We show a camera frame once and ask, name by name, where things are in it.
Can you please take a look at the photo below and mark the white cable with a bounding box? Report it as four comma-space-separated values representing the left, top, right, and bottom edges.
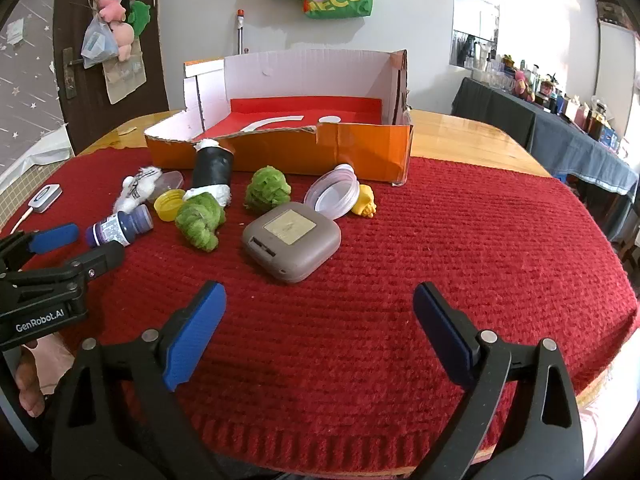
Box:
10, 207, 36, 235

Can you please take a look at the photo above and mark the small square clear container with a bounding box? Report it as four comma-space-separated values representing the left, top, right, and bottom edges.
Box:
152, 171, 185, 196

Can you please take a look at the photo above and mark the white plastic sheet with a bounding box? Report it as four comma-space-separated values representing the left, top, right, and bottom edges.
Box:
0, 122, 76, 196

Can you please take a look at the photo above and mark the beige cloth bag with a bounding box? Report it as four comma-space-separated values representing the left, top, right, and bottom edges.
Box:
102, 45, 147, 106

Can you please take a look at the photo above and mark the brass door handle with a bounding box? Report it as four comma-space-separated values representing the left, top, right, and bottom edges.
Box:
61, 47, 86, 100

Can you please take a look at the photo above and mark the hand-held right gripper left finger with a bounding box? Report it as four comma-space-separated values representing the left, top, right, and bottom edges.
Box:
50, 280, 228, 480

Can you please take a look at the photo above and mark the dark cloth covered table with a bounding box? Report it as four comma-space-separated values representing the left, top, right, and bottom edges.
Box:
451, 77, 640, 196

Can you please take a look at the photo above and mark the purple paint bottle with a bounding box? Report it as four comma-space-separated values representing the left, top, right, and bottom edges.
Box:
85, 204, 154, 248

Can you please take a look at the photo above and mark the white refrigerator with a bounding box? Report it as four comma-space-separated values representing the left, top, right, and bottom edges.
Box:
595, 0, 640, 136

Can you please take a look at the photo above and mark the yellow bottle cap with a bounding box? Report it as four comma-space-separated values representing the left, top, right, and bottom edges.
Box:
154, 189, 187, 223

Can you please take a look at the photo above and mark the green yarn ball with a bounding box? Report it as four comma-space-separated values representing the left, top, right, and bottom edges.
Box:
244, 166, 292, 212
175, 194, 227, 253

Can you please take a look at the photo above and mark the red knitted mat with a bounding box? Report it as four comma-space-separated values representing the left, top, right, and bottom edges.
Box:
0, 147, 640, 466

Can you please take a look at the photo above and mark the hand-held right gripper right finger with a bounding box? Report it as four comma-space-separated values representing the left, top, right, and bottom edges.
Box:
400, 281, 586, 480

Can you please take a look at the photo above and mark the dark brown door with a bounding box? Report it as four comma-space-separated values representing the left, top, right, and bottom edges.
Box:
52, 0, 171, 156

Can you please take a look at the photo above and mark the yellow toy figure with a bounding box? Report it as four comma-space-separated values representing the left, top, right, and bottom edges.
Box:
350, 185, 377, 219

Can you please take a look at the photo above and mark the small white device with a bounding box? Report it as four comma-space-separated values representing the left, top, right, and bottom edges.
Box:
27, 185, 63, 211

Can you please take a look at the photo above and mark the orange and white cardboard box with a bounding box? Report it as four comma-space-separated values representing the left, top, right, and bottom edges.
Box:
144, 49, 415, 187

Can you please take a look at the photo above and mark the pink plush toy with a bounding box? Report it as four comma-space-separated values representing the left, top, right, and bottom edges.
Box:
112, 22, 136, 63
97, 0, 126, 23

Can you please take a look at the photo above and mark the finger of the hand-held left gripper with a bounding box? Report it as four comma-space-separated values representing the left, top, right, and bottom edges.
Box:
10, 241, 126, 306
0, 223, 80, 273

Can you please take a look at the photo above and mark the green plush toy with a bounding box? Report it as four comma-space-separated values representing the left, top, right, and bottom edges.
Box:
127, 0, 152, 38

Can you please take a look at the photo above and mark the grey square case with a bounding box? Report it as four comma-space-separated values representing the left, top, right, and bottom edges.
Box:
242, 202, 342, 285

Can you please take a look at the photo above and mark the clear plastic bag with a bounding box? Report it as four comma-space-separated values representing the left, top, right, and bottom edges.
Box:
81, 15, 121, 70

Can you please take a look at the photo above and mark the row of bottles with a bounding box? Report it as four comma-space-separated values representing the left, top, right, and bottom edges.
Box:
462, 52, 623, 143

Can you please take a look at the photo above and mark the black roll with white ends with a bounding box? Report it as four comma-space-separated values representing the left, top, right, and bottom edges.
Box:
192, 139, 236, 206

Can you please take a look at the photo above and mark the white fluffy star scrunchie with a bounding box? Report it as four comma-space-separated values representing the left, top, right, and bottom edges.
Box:
113, 166, 163, 213

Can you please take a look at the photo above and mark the wall mirror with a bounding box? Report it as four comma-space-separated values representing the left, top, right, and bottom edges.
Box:
451, 0, 501, 68

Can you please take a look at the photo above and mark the person's left hand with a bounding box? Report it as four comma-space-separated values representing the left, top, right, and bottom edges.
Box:
14, 340, 51, 418

